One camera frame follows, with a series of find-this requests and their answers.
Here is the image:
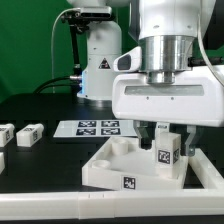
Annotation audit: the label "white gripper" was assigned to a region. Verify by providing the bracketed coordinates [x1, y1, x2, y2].
[112, 47, 224, 156]

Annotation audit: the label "white square tabletop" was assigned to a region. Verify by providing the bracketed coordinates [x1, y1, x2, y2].
[82, 136, 188, 191]

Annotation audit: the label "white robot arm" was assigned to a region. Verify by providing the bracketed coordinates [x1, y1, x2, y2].
[67, 0, 224, 155]

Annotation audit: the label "white sheet with markers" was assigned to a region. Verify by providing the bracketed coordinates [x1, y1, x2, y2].
[54, 120, 136, 138]

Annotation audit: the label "white L-shaped fence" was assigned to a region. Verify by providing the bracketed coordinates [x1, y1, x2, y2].
[0, 149, 224, 221]

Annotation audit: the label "white part left edge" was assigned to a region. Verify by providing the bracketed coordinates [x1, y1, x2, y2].
[0, 152, 5, 174]

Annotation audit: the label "black cables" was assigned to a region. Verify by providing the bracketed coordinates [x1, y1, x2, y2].
[33, 75, 83, 95]

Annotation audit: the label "black camera stand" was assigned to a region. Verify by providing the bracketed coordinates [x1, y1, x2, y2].
[61, 11, 89, 75]

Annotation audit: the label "camera on stand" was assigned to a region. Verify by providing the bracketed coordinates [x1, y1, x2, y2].
[80, 6, 112, 20]

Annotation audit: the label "grey cable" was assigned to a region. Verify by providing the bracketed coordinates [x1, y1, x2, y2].
[50, 8, 81, 94]

